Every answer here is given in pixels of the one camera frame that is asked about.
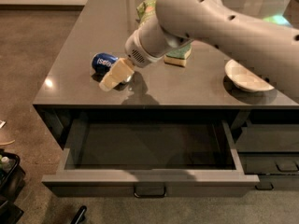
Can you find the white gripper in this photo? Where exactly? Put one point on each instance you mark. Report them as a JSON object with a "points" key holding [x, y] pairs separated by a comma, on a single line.
{"points": [[135, 54]]}

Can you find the blue pepsi can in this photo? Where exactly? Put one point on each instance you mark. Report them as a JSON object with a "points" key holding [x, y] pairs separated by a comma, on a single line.
{"points": [[102, 63]]}

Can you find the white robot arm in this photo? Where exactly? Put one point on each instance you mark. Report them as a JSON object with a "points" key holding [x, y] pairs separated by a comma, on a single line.
{"points": [[266, 49]]}

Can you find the open grey top drawer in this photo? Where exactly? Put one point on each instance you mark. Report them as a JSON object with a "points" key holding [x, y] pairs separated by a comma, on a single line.
{"points": [[110, 159]]}

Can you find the green yellow sponge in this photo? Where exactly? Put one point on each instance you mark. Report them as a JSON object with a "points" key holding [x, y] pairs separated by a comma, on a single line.
{"points": [[178, 57]]}

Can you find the green chip bag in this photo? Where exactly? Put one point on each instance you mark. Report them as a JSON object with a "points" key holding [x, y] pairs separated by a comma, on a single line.
{"points": [[145, 10]]}

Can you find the white paper bowl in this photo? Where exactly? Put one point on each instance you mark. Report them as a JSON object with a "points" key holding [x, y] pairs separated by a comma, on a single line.
{"points": [[244, 79]]}

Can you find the black bin with bottle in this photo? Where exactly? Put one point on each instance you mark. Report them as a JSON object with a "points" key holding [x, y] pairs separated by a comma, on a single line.
{"points": [[11, 183]]}

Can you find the black object on floor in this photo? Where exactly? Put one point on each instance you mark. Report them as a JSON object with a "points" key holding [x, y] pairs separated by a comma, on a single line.
{"points": [[80, 215]]}

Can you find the dark lower right drawers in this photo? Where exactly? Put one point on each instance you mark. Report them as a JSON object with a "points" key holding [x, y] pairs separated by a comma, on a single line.
{"points": [[267, 143]]}

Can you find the metal drawer handle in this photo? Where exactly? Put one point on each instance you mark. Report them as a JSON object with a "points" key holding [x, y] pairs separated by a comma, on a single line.
{"points": [[149, 192]]}

